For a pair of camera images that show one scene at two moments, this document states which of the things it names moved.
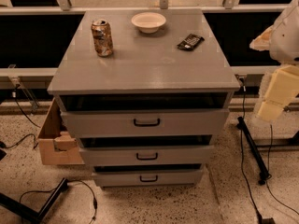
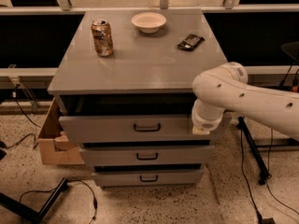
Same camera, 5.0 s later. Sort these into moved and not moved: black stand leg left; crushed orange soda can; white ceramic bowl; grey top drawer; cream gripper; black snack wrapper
Moved: cream gripper; grey top drawer
Not moved: crushed orange soda can; white ceramic bowl; black snack wrapper; black stand leg left
